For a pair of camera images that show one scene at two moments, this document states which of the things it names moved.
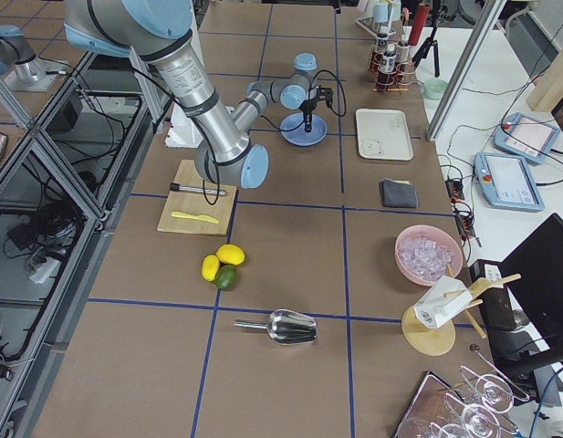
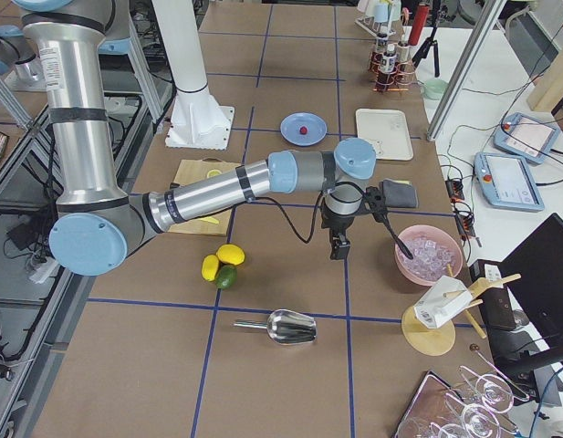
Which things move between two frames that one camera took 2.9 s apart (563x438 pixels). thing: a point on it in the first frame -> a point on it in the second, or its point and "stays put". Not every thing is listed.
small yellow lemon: [210, 267] stays put
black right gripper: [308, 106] -> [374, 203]
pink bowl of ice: [425, 254] stays put
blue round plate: [293, 130] stays put
